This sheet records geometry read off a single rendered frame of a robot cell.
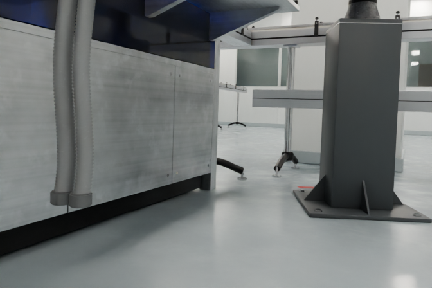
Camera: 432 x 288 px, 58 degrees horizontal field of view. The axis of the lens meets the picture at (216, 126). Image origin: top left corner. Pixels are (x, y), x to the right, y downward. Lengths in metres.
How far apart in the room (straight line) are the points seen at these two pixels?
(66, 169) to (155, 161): 0.66
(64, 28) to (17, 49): 0.20
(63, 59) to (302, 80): 2.48
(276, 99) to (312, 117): 0.61
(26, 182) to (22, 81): 0.26
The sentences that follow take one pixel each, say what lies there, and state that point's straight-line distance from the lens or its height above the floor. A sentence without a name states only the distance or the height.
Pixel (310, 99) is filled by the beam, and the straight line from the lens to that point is 2.57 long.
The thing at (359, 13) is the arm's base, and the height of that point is 0.82.
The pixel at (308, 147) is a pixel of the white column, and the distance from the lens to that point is 3.18.
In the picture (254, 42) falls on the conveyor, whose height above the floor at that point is 0.87.
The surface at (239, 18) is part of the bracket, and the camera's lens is 1.85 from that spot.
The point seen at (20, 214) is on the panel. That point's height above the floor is 0.12.
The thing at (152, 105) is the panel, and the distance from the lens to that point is 1.49.
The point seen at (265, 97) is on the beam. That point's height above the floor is 0.50.
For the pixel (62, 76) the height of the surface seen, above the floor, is 0.46.
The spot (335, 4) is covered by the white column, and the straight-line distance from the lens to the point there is 3.25.
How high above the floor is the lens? 0.40
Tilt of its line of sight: 2 degrees down
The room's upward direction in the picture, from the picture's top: 2 degrees clockwise
